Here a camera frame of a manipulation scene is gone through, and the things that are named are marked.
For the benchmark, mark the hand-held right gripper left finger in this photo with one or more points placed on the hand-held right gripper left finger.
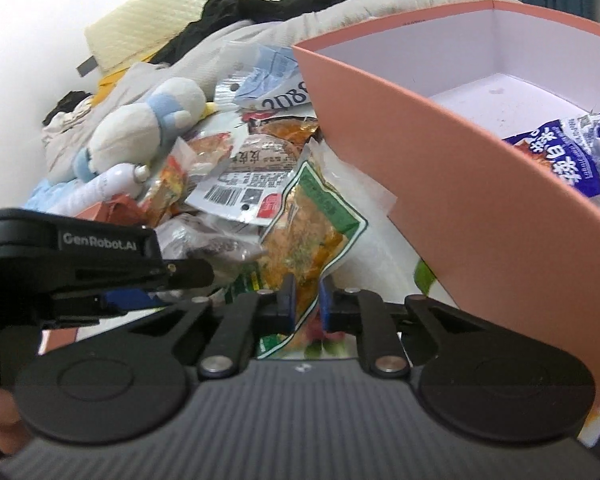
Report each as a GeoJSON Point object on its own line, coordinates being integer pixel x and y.
{"type": "Point", "coordinates": [284, 310]}

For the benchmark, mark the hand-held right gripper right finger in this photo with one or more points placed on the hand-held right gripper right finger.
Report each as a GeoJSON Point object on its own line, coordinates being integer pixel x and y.
{"type": "Point", "coordinates": [325, 310]}

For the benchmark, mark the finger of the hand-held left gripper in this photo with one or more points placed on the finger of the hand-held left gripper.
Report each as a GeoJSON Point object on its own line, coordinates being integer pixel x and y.
{"type": "Point", "coordinates": [125, 301]}
{"type": "Point", "coordinates": [185, 272]}

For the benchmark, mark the dark clear snack packet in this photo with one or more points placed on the dark clear snack packet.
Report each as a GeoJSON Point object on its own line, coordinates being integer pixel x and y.
{"type": "Point", "coordinates": [205, 240]}

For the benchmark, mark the green orange snack packet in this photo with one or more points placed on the green orange snack packet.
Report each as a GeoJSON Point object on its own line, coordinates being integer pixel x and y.
{"type": "Point", "coordinates": [310, 225]}

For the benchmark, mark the pink cardboard box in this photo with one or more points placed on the pink cardboard box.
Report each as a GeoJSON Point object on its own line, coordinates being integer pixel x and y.
{"type": "Point", "coordinates": [430, 160]}

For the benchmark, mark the blue white snack packet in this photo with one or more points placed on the blue white snack packet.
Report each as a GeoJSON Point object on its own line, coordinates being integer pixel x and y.
{"type": "Point", "coordinates": [570, 150]}

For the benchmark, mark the person's left hand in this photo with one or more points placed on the person's left hand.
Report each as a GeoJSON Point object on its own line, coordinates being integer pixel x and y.
{"type": "Point", "coordinates": [2, 407]}

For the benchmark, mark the light blue cloth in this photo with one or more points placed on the light blue cloth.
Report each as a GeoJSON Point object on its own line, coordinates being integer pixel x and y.
{"type": "Point", "coordinates": [50, 200]}

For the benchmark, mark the floral tablecloth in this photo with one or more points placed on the floral tablecloth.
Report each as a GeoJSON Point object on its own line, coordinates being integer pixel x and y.
{"type": "Point", "coordinates": [370, 260]}

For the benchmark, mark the small red snack packet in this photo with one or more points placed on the small red snack packet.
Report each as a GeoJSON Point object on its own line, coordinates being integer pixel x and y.
{"type": "Point", "coordinates": [167, 190]}

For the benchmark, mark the white label snack packet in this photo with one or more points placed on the white label snack packet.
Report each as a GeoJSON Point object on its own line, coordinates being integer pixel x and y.
{"type": "Point", "coordinates": [230, 185]}

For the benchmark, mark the white plastic bottle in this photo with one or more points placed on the white plastic bottle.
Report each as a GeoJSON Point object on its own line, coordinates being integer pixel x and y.
{"type": "Point", "coordinates": [110, 180]}

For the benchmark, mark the large orange red snack packet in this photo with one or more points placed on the large orange red snack packet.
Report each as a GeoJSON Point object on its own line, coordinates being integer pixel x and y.
{"type": "Point", "coordinates": [210, 152]}

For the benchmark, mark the black cloth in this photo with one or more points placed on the black cloth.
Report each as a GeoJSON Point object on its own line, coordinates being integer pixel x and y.
{"type": "Point", "coordinates": [260, 5]}
{"type": "Point", "coordinates": [65, 102]}

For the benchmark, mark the white blue plush toy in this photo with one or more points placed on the white blue plush toy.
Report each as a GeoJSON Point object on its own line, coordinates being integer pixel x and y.
{"type": "Point", "coordinates": [130, 130]}

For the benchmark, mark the orange brown snack packet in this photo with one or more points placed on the orange brown snack packet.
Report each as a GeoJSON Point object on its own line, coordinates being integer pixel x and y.
{"type": "Point", "coordinates": [285, 137]}

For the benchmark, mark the yellow cloth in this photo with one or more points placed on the yellow cloth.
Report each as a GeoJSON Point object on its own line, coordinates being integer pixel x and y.
{"type": "Point", "coordinates": [107, 87]}

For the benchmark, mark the cream textured pillow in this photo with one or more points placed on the cream textured pillow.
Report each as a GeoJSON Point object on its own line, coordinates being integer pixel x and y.
{"type": "Point", "coordinates": [145, 15]}

